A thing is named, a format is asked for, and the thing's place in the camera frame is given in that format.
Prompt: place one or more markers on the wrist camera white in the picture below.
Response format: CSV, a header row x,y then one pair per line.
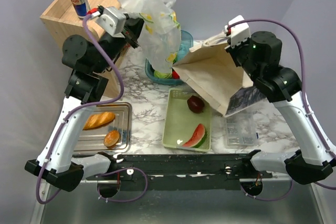
x,y
110,19
237,34

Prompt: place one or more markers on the canvas tote bag with print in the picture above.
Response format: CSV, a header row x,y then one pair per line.
x,y
211,72

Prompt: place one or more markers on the green toy cabbage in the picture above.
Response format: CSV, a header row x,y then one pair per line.
x,y
163,75

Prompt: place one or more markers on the orange glazed bread bun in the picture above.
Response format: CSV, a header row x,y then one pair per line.
x,y
111,139

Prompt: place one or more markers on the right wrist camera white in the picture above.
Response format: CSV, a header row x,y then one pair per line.
x,y
237,34

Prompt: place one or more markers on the clear plastic compartment box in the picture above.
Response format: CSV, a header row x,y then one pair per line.
x,y
241,130

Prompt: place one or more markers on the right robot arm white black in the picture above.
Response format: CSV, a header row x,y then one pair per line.
x,y
259,55

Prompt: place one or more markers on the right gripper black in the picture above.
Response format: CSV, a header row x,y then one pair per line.
x,y
232,50

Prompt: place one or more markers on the red toy pepper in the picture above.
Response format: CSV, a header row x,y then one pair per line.
x,y
175,75

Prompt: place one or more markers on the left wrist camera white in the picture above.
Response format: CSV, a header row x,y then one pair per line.
x,y
110,19

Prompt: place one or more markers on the dark red toy apple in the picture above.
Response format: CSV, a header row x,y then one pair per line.
x,y
196,104

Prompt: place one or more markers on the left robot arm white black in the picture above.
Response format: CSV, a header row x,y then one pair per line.
x,y
55,164

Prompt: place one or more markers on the wooden shelf unit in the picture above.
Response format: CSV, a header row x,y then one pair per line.
x,y
62,21

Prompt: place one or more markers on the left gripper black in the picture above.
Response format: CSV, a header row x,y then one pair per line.
x,y
133,29

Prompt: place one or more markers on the metal baking tray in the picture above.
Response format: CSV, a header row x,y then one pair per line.
x,y
91,141

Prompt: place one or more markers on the toy baguette bread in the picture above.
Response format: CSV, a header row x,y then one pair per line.
x,y
97,120

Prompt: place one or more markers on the toy watermelon slice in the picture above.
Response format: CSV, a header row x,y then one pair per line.
x,y
198,137

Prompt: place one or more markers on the clear plastic grocery bag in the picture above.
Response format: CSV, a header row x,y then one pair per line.
x,y
160,37

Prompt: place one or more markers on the teal transparent plastic bin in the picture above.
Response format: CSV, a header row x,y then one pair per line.
x,y
171,78

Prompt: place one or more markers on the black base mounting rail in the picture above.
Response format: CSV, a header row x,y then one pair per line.
x,y
181,171

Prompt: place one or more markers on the light green plastic basket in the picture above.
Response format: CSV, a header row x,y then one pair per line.
x,y
181,122

